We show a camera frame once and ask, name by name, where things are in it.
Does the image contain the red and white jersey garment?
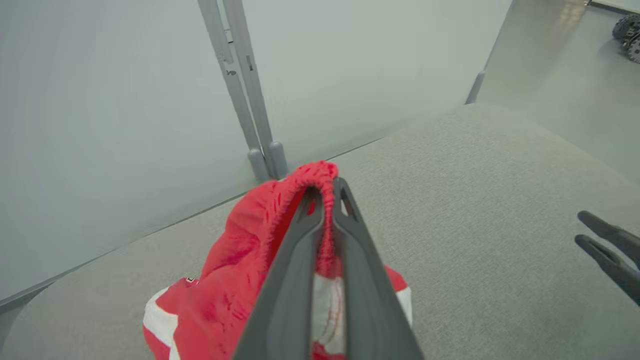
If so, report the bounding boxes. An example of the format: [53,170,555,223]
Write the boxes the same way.
[142,160,413,360]

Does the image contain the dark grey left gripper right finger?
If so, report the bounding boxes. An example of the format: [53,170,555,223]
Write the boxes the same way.
[331,176,425,360]

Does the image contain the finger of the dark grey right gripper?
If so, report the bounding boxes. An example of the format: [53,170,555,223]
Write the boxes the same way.
[577,210,640,272]
[574,234,640,307]

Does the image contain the grey partition end post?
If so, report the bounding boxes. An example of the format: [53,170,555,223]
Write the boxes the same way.
[465,70,486,105]

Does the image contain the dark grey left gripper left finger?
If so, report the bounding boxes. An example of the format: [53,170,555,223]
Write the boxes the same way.
[232,186,327,360]

